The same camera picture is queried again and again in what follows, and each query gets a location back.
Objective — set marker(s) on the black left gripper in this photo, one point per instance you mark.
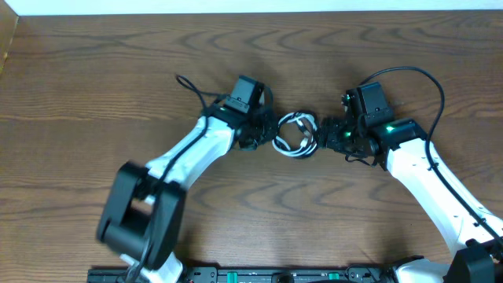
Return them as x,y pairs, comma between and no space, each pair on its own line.
260,130

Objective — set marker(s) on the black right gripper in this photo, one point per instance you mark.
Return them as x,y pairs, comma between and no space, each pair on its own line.
329,132

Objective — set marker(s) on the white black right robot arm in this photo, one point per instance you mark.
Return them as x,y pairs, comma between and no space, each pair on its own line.
472,233

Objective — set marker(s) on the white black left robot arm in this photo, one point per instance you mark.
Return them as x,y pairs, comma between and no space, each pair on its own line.
143,213

